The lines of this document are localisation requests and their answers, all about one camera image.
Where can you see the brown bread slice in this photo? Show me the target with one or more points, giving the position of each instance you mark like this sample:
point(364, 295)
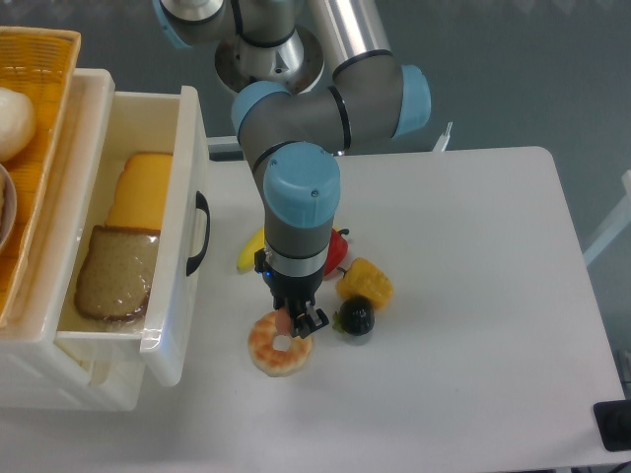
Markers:
point(116, 277)

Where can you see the red bell pepper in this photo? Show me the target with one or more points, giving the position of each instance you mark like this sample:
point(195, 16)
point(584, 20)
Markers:
point(337, 250)

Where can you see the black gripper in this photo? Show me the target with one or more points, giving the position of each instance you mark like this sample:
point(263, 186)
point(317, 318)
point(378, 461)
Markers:
point(293, 283)

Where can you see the black device at edge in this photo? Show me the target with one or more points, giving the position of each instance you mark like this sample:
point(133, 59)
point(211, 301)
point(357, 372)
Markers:
point(613, 422)

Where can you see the white frame at right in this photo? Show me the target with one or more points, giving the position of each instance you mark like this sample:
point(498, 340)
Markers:
point(614, 223)

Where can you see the grey bowl edge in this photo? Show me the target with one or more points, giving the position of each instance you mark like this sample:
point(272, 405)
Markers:
point(8, 206)

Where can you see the yellow wicker basket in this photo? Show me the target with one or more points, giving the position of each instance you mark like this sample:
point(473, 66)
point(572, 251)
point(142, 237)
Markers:
point(40, 64)

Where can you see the yellow cheese slices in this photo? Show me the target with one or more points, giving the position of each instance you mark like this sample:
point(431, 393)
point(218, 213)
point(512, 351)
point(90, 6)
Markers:
point(141, 193)

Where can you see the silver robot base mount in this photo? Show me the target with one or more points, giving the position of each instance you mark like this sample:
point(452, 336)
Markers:
point(297, 63)

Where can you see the black drawer handle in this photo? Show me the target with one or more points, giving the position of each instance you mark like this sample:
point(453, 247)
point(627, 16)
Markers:
point(201, 234)

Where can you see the white steamed bun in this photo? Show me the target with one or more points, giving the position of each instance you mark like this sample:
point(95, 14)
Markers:
point(18, 123)

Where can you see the yellow bell pepper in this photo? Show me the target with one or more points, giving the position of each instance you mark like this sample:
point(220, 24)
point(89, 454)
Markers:
point(364, 279)

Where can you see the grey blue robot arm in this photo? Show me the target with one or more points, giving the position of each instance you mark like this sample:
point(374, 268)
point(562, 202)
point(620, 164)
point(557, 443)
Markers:
point(290, 140)

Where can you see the upper white open drawer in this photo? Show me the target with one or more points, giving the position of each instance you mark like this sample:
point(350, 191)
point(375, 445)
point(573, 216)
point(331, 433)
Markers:
point(157, 341)

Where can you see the small pink egg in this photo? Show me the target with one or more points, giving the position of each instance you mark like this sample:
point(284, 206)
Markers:
point(283, 322)

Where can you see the yellow banana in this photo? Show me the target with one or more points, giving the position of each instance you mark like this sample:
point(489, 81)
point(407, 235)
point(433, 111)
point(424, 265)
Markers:
point(245, 261)

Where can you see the white table frame bracket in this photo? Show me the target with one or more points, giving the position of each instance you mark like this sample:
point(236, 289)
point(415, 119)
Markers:
point(444, 139)

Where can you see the dark purple mangosteen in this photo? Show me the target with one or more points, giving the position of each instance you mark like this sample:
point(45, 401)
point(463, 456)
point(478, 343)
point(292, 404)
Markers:
point(355, 317)

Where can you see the white plastic drawer cabinet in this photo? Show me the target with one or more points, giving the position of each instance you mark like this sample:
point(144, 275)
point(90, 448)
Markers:
point(35, 372)

